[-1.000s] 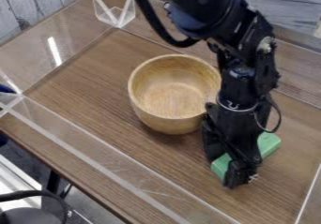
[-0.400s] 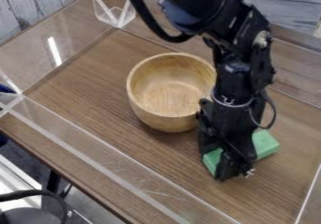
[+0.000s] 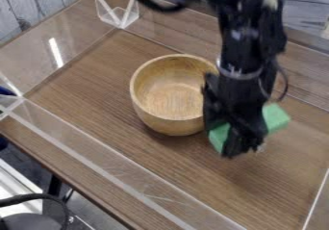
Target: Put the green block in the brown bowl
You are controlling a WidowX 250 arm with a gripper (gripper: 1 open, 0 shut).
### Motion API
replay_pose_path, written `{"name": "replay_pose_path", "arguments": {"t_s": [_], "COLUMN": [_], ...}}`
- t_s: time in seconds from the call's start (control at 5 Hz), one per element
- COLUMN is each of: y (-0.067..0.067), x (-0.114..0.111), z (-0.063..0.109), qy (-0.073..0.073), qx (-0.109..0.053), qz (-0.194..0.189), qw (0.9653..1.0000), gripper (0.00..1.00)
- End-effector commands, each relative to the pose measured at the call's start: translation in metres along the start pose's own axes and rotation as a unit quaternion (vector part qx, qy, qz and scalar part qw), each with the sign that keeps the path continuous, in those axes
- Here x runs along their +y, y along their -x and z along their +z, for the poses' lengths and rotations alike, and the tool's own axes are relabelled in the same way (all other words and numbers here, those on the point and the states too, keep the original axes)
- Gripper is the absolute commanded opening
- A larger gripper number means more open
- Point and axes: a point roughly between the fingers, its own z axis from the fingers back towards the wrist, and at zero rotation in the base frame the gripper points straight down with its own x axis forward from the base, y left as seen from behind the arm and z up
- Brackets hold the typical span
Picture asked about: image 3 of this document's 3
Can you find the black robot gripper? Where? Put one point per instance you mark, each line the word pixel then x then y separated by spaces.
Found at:
pixel 235 101

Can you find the green rectangular block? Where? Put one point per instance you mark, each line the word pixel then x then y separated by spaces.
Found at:
pixel 276 118

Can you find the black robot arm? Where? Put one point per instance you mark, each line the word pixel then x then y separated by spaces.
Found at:
pixel 252 33

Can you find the brown wooden bowl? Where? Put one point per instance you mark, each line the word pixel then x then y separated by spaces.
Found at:
pixel 167 93

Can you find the black table leg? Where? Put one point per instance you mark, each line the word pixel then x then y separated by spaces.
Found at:
pixel 56 186

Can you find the clear acrylic corner bracket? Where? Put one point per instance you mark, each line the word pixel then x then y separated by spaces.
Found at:
pixel 120 17

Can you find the clear acrylic barrier wall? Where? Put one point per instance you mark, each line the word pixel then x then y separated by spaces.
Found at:
pixel 70 117

